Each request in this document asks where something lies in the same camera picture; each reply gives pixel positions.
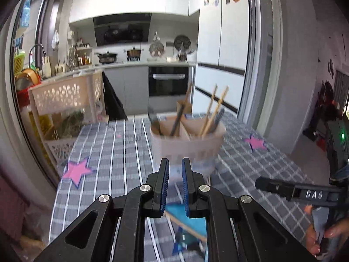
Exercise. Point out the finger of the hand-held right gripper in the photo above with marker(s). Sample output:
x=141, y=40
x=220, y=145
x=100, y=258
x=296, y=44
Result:
x=275, y=187

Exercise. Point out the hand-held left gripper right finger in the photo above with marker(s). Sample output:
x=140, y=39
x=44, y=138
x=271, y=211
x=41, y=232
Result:
x=185, y=188

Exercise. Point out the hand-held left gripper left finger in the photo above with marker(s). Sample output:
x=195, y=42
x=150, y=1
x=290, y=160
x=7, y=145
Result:
x=163, y=188

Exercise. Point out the beige plastic utensil holder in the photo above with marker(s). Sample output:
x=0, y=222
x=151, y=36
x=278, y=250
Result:
x=188, y=150

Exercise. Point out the black spoon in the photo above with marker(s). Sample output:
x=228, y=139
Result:
x=152, y=117

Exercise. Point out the black utensil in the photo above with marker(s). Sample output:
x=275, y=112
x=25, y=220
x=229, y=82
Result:
x=218, y=118

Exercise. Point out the person's right hand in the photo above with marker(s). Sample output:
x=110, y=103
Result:
x=336, y=230

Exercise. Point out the blue star sticker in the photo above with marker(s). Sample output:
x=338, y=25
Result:
x=196, y=223

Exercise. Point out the small pink star sticker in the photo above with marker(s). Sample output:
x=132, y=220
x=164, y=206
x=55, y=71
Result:
x=76, y=169
x=256, y=143

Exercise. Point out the grey chequered tablecloth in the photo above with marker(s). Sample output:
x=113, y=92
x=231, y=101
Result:
x=114, y=169

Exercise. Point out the dark bundle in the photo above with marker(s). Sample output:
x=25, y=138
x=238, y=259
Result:
x=325, y=98

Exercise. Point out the dark hanging cloth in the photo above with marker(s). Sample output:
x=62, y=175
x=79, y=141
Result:
x=111, y=98

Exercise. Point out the grey kitchen counter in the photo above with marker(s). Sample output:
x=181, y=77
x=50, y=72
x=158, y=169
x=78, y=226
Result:
x=133, y=87

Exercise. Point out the black built-in oven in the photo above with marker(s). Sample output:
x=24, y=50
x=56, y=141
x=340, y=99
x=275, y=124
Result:
x=167, y=82

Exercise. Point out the green vegetables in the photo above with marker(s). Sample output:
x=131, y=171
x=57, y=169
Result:
x=71, y=122

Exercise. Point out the small dark pot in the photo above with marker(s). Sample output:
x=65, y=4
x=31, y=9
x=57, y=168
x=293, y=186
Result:
x=182, y=56

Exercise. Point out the beige flower-pattern storage cart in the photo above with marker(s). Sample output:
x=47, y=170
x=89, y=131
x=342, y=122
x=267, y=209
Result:
x=62, y=95

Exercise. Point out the copper cooking pot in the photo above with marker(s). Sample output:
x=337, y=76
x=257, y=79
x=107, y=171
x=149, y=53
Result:
x=133, y=52

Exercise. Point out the round hanging trivet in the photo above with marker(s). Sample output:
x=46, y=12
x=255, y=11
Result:
x=156, y=47

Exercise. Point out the black wok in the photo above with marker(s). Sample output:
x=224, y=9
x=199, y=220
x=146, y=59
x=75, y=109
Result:
x=107, y=57

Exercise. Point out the round dark hanging pan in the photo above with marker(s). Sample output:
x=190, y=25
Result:
x=182, y=42

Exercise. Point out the counter spice rack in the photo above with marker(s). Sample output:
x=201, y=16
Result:
x=80, y=56

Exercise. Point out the white refrigerator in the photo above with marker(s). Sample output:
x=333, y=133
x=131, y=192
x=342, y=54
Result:
x=223, y=32

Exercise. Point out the black range hood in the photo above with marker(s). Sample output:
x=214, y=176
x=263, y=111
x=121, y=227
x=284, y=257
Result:
x=122, y=31

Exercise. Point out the red dish basket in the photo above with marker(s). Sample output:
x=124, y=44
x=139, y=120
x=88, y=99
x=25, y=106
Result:
x=23, y=94

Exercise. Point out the round wooden lid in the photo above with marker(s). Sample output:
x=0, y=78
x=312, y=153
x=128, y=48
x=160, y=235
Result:
x=27, y=76

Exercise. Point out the hanging white plastic bag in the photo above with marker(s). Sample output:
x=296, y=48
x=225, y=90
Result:
x=56, y=41

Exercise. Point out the white upper cabinets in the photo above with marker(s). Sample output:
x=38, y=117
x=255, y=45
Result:
x=131, y=2

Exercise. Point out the chrome kitchen faucet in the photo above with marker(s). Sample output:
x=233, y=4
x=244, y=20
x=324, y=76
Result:
x=36, y=45

